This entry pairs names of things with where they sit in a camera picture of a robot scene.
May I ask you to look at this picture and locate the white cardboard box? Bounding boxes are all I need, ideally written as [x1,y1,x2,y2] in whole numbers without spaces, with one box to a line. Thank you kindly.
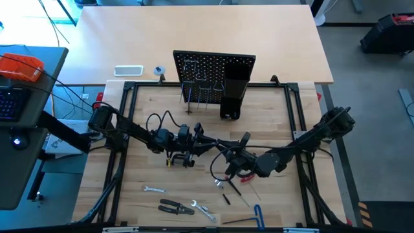
[44,118,91,155]

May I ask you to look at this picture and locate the black floor cable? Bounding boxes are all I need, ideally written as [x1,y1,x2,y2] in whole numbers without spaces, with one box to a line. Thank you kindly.
[38,0,71,46]

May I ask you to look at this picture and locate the black equipment case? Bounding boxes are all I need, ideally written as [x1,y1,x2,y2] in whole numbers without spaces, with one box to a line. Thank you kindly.
[359,12,414,56]

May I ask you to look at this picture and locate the black computer mouse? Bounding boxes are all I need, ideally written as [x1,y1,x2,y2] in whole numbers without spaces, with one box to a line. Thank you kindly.
[9,133,30,151]

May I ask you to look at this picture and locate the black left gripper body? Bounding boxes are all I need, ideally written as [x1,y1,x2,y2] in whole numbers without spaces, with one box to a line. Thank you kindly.
[189,135,211,157]

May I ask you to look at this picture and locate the black screwdriver red cap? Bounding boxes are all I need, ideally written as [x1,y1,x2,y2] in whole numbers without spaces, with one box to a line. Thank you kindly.
[225,177,251,208]

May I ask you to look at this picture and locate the tall black pegboard bin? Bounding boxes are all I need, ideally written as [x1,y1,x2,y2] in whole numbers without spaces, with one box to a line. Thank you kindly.
[223,62,252,100]

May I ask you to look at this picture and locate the dark grey side desk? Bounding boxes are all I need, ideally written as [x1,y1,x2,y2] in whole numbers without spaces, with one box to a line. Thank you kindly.
[0,45,69,211]

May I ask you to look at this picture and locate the small black pegboard bin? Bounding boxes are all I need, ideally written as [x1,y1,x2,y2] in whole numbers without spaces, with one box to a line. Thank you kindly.
[219,96,242,121]

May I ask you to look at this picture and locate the blue T-handle hex key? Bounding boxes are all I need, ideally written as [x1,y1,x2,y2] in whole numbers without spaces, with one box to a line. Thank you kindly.
[222,204,266,231]

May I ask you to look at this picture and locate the silver frame bracket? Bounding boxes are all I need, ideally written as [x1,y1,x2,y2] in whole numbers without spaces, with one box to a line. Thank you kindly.
[102,226,140,233]
[282,227,320,233]

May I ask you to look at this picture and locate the beige wooden desk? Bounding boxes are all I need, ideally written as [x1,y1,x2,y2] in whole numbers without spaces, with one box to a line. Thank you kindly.
[55,5,334,85]

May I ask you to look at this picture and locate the black handled pliers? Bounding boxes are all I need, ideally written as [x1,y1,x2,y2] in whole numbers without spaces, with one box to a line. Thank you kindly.
[157,198,196,216]

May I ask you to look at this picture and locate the large silver combination wrench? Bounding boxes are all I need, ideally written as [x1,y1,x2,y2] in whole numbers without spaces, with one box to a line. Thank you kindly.
[190,199,219,225]

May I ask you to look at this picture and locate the white pedestal base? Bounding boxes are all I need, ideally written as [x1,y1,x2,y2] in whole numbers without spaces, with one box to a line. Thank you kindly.
[310,0,339,27]

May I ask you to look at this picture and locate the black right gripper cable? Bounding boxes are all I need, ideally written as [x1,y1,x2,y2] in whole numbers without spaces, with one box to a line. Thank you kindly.
[210,145,256,182]

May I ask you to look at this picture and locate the double prong pegboard hook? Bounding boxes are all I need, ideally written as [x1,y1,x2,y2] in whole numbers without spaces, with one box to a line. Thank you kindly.
[179,80,195,105]
[196,85,212,111]

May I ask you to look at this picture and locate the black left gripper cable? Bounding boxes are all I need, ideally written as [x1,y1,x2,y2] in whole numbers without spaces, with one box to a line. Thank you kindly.
[145,110,182,133]

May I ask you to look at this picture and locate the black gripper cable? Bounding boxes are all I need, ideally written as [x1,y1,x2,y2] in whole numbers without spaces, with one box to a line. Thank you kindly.
[145,110,182,133]
[210,145,256,182]

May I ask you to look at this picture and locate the red tool on case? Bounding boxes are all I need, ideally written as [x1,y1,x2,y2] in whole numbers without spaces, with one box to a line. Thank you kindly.
[392,14,414,27]

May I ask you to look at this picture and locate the small silver combination wrench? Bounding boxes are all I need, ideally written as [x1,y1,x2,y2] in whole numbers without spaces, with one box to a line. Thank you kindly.
[143,185,168,194]

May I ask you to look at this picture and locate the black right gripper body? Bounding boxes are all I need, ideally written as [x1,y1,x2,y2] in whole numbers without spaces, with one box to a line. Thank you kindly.
[233,147,259,174]

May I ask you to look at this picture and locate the orange plastic case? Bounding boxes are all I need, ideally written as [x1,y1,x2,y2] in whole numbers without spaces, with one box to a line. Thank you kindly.
[0,53,45,83]

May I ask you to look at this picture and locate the grey floor rail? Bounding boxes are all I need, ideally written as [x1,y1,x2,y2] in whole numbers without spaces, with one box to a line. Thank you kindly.
[398,88,414,128]

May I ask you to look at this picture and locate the black aluminium table frame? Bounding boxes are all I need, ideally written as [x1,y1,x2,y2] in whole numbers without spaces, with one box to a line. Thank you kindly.
[69,73,350,227]

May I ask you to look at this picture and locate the black metal pegboard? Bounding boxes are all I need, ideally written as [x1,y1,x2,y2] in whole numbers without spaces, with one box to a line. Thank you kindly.
[172,49,257,115]

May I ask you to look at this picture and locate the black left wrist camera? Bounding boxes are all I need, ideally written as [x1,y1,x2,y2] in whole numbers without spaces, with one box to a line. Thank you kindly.
[193,122,206,139]

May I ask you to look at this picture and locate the black backlit keyboard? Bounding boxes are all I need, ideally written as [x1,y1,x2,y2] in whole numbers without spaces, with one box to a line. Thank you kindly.
[0,86,32,122]

